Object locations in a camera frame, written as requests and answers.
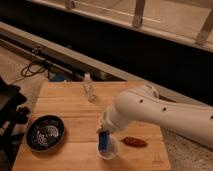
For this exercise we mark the dark patterned bowl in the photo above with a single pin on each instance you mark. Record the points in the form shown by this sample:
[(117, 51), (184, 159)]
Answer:
[(45, 133)]

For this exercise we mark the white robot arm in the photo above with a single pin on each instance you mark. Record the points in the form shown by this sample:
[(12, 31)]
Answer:
[(143, 104)]

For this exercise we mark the clear plastic bottle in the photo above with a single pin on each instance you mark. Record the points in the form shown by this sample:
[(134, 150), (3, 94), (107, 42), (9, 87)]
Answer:
[(88, 87)]

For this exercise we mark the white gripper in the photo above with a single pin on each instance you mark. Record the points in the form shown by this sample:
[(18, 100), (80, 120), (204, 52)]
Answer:
[(104, 125)]

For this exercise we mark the black equipment at left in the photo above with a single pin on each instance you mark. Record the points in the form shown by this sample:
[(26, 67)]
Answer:
[(11, 114)]

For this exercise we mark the wooden cutting board table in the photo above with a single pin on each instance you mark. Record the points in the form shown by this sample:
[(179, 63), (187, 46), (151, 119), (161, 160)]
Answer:
[(78, 149)]

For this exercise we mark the blue object behind table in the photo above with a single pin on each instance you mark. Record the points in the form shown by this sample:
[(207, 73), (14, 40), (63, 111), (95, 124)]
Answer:
[(57, 78)]

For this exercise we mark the brown oblong food item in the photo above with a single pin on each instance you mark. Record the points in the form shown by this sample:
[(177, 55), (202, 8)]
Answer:
[(134, 142)]

